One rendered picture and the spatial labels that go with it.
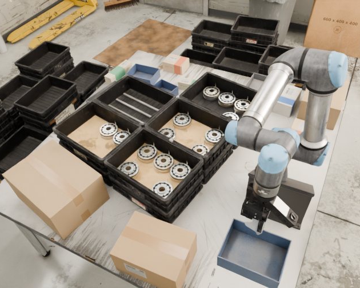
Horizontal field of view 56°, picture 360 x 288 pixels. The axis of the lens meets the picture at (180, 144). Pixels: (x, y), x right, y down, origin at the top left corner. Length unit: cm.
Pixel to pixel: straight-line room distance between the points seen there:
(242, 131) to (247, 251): 42
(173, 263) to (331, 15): 337
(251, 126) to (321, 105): 39
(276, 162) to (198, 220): 85
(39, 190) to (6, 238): 113
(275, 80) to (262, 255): 59
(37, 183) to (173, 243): 72
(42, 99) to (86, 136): 102
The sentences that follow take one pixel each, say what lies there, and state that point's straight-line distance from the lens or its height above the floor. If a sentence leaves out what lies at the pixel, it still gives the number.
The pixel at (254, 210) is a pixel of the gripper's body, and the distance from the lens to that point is 108.
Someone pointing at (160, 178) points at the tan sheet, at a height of 83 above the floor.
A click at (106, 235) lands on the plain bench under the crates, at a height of 70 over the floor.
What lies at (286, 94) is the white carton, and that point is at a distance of 225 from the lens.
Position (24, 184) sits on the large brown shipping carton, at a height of 90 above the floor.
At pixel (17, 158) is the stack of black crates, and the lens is 286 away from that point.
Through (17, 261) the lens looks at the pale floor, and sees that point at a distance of 267.
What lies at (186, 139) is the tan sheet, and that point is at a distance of 185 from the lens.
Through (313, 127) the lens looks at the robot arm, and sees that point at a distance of 144.
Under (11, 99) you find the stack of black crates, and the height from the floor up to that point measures 38.
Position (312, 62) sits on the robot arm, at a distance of 128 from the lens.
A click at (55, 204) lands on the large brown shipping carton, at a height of 90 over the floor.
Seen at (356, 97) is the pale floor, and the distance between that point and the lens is 370.
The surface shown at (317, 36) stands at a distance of 425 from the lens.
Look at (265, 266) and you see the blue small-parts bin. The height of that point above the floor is 107.
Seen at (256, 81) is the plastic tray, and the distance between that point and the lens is 247.
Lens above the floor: 217
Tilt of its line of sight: 47 degrees down
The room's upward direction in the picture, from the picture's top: 4 degrees counter-clockwise
